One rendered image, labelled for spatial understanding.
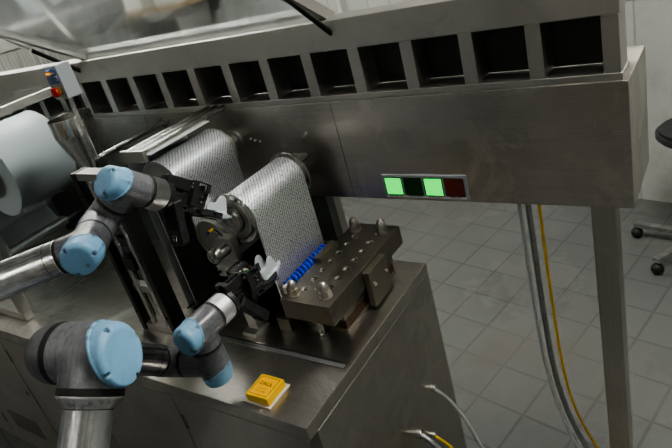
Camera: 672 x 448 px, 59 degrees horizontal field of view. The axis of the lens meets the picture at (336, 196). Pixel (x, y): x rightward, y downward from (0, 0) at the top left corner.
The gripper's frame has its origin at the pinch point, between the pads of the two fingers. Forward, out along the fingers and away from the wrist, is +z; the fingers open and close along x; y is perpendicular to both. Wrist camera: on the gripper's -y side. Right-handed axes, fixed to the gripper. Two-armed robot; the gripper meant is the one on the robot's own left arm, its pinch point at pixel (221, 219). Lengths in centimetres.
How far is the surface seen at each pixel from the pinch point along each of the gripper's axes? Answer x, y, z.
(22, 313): 96, -37, 7
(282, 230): -6.4, 0.1, 17.1
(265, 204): -6.3, 5.7, 8.7
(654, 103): -69, 106, 233
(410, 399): -32, -42, 56
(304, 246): -6.4, -2.9, 28.0
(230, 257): 3.1, -9.2, 8.7
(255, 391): -15.0, -40.3, 6.0
